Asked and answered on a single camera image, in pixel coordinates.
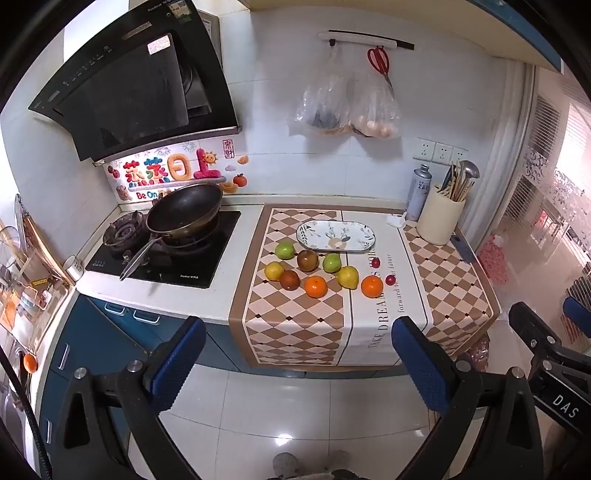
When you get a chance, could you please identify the red scissors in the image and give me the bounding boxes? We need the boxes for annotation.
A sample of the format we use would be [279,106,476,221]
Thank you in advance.
[367,46,394,89]

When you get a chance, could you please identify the clear plastic bag with eggs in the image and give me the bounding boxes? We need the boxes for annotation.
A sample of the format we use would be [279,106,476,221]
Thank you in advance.
[348,51,402,140]

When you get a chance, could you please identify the blue kitchen cabinet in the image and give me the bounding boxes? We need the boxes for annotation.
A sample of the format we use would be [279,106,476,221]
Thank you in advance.
[34,294,306,462]

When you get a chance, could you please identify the bundle of chopsticks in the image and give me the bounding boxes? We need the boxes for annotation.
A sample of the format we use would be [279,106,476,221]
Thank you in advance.
[436,161,468,202]

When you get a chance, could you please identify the black gas stove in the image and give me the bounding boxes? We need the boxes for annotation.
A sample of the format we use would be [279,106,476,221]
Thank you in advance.
[84,210,242,289]

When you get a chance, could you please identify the pink plastic bag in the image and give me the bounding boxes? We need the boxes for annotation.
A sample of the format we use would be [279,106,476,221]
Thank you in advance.
[477,234,509,285]

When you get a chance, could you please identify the checkered table mat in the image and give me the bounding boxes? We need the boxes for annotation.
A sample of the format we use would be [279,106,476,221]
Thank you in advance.
[229,204,502,368]

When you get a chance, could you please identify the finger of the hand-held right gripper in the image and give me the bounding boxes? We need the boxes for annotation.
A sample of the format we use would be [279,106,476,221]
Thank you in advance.
[509,302,563,372]
[562,296,591,346]

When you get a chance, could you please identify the colourful wall sticker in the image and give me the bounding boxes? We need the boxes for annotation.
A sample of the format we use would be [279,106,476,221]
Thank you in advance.
[106,138,251,202]

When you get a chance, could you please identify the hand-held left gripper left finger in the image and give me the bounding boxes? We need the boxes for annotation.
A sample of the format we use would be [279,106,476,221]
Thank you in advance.
[46,316,208,480]

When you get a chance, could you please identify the grey spray can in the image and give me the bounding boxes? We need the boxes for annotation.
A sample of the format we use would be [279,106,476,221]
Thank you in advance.
[405,165,433,222]

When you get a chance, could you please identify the clear plastic bag dark contents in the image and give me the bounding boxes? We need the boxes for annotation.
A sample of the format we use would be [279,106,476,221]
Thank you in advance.
[287,44,355,137]

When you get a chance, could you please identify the blue handled knife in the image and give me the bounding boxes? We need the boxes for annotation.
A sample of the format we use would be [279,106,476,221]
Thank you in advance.
[450,235,476,265]

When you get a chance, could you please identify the patterned oval plate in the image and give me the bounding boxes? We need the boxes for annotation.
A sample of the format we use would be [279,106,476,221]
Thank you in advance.
[295,220,376,253]

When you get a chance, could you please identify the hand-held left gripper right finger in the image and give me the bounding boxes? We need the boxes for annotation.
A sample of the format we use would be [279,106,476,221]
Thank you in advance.
[391,316,546,480]

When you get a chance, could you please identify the cream utensil holder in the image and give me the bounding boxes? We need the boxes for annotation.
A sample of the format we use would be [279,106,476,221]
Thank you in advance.
[416,185,467,246]

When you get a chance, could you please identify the metal dish rack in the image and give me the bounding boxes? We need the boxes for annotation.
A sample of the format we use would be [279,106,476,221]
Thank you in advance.
[0,194,75,334]

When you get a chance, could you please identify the white cup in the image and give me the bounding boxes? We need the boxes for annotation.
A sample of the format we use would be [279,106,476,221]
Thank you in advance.
[62,255,85,282]

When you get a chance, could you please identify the black wok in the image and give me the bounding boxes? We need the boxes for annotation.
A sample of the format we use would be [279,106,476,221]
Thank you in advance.
[119,183,223,281]

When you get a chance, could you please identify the black range hood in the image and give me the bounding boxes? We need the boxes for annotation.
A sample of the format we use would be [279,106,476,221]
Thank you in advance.
[28,0,243,162]

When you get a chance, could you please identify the metal ladle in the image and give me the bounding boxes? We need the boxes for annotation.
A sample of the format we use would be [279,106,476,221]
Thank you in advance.
[457,160,481,197]

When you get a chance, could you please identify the wall hook rail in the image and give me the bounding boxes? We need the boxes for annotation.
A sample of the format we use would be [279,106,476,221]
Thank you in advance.
[318,30,415,51]

